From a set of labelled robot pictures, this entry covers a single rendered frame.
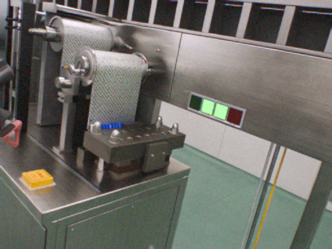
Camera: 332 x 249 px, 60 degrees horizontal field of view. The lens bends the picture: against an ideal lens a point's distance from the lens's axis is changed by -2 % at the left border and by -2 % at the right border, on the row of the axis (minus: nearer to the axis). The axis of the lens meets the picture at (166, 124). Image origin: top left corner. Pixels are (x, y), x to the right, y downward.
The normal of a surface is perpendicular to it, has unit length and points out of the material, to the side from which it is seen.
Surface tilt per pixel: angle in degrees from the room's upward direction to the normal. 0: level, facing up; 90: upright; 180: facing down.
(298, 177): 90
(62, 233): 90
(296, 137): 90
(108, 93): 90
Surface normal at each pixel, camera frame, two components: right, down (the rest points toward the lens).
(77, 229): 0.73, 0.32
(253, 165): -0.66, 0.08
